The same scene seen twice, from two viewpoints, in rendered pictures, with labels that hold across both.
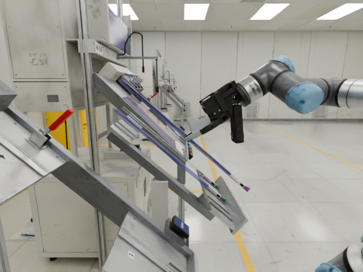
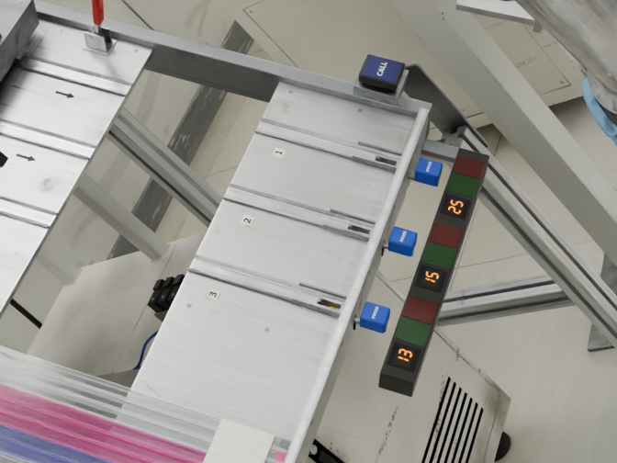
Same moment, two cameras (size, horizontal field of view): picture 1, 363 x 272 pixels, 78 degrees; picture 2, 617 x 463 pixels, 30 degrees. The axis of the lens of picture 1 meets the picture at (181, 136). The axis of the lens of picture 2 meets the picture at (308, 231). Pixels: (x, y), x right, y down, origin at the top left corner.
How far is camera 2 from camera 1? 1.07 m
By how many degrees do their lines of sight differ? 51
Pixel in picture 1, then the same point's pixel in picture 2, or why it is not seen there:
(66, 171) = (164, 61)
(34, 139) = (93, 44)
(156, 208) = (412, 16)
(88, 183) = (201, 65)
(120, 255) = (258, 159)
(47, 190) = (282, 16)
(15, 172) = (92, 108)
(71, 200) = (343, 16)
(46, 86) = not seen: outside the picture
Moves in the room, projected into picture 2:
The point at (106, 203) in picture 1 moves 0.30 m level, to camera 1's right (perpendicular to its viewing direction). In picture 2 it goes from (243, 83) to (415, 11)
